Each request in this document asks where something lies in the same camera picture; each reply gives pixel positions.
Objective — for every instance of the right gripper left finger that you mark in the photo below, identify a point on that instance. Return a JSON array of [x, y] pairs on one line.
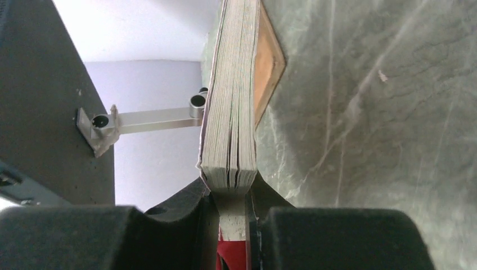
[[179, 233]]

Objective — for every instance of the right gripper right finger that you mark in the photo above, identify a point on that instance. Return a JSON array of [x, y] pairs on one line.
[[281, 236]]

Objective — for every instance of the orange Roald Dahl book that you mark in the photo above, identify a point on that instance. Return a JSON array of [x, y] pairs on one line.
[[245, 64]]

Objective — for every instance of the red student backpack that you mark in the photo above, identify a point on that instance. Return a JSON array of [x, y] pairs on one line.
[[231, 254]]

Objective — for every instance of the metal stand bracket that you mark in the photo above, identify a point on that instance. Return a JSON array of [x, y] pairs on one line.
[[104, 130]]

